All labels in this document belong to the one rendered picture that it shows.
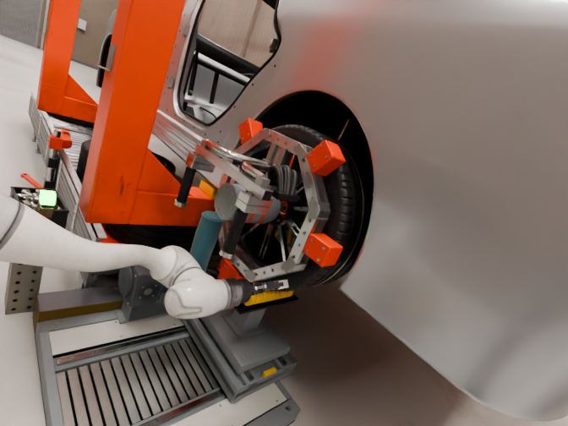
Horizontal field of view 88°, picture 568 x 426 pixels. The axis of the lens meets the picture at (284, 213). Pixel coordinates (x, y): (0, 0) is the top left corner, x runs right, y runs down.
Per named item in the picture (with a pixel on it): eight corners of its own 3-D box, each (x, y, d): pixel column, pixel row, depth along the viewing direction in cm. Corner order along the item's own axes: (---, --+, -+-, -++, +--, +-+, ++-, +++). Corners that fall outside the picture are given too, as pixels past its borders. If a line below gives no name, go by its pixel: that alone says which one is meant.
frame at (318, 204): (287, 308, 105) (353, 166, 91) (274, 310, 101) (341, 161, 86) (215, 232, 140) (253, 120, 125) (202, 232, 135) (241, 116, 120)
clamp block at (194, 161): (213, 172, 109) (217, 159, 107) (190, 168, 102) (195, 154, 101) (206, 167, 112) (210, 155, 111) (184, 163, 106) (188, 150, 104)
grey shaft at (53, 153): (52, 201, 211) (63, 133, 197) (42, 200, 207) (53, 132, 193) (51, 195, 216) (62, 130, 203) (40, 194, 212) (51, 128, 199)
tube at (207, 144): (268, 172, 108) (278, 144, 105) (224, 162, 94) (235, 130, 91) (242, 156, 119) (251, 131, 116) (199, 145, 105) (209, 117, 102)
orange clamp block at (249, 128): (265, 141, 121) (262, 122, 123) (251, 136, 115) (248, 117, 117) (254, 149, 125) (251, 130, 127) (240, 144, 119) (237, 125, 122)
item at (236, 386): (291, 374, 143) (298, 360, 141) (230, 406, 117) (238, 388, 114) (237, 307, 175) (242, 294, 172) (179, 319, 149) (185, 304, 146)
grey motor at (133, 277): (204, 319, 156) (225, 264, 146) (117, 339, 125) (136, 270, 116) (189, 297, 167) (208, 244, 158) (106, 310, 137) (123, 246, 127)
